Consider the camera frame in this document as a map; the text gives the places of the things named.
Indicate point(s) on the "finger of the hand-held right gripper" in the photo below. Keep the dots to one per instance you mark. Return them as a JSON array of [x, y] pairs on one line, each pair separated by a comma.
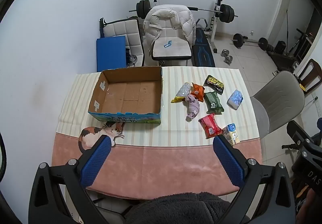
[[298, 131]]

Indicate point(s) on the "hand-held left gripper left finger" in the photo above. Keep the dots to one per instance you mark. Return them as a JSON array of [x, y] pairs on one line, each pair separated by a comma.
[[96, 161]]

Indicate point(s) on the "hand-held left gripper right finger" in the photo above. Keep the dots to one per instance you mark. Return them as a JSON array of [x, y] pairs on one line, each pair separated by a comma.
[[227, 161]]

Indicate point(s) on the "yellow blue tissue pack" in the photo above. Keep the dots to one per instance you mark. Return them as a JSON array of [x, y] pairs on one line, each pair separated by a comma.
[[231, 134]]

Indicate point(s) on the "red packet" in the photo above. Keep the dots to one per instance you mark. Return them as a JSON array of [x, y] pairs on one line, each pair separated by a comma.
[[210, 126]]

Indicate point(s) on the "green sponge packet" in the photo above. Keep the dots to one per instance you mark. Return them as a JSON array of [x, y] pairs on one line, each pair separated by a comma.
[[212, 102]]

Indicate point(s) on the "blue white tissue packet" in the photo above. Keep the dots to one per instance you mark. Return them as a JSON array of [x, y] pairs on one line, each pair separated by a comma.
[[235, 99]]

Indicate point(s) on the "purple cloth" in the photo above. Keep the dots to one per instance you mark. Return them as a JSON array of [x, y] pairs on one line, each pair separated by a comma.
[[193, 107]]

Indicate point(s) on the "cardboard box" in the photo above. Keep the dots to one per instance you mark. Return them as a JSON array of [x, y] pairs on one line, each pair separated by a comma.
[[130, 95]]

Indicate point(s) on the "orange snack packet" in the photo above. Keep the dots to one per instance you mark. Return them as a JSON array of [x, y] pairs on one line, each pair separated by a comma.
[[198, 92]]

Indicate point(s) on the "black shoe wipe packet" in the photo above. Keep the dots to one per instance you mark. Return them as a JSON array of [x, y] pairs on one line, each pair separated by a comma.
[[213, 82]]

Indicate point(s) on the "silver scouring pad packet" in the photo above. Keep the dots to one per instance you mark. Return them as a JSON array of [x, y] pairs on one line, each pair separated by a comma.
[[183, 90]]

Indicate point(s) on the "beige plastic chair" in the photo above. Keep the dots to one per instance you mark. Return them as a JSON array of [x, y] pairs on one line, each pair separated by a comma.
[[279, 98]]

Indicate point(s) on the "wooden chair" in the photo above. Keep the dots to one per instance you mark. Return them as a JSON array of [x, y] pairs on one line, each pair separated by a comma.
[[315, 73]]

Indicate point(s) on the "dark fleece clothing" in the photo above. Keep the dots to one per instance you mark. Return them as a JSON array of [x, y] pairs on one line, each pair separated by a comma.
[[186, 209]]

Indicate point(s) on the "striped cat print tablecloth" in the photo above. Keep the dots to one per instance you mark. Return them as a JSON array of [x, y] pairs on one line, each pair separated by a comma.
[[163, 158]]

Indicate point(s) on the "black exercise equipment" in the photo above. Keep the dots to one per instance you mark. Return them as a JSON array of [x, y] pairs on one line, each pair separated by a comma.
[[281, 58]]

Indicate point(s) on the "blue foam mat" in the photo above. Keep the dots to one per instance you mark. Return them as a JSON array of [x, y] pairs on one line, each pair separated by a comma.
[[110, 53]]

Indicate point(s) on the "floor barbell with plates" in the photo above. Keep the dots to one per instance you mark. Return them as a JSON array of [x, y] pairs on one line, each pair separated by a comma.
[[237, 40]]

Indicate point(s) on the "black weight bench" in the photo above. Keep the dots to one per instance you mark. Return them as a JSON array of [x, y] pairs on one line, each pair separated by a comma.
[[202, 53]]

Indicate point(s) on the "white padded chair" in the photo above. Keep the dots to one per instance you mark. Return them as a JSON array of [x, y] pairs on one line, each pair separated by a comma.
[[173, 51]]

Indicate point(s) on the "small blue packet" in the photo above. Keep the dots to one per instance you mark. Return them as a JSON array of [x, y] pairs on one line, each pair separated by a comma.
[[167, 44]]

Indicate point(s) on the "white quilted chair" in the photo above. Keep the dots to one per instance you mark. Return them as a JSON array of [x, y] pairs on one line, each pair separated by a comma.
[[125, 30]]

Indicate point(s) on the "racked barbell with plates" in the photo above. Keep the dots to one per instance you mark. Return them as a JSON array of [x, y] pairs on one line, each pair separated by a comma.
[[143, 9]]

